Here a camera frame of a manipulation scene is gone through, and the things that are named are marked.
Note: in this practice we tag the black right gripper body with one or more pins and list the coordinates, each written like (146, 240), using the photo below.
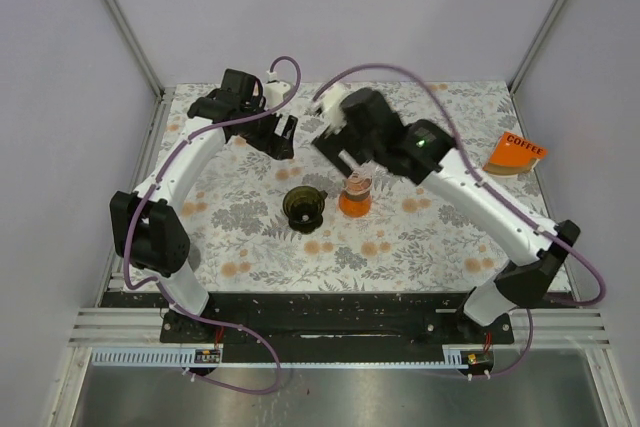
(365, 148)

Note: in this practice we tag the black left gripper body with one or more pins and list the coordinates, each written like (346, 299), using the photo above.
(259, 133)

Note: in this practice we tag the clear glass dripper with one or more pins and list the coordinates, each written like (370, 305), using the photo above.
(361, 179)

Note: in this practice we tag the green glass dripper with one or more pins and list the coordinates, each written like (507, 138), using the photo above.
(303, 207)

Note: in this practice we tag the orange coffee filter box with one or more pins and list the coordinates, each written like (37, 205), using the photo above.
(514, 155)

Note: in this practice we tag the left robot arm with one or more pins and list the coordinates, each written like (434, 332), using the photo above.
(147, 231)

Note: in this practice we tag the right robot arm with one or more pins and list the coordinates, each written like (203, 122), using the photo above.
(535, 246)

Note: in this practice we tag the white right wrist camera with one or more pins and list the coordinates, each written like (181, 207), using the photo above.
(328, 107)

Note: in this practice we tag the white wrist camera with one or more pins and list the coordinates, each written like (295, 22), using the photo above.
(275, 91)
(328, 107)

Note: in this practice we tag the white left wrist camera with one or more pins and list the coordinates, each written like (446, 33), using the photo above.
(275, 91)

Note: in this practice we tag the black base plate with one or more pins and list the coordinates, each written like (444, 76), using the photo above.
(355, 322)

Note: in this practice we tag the white slotted cable duct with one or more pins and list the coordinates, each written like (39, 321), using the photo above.
(192, 357)

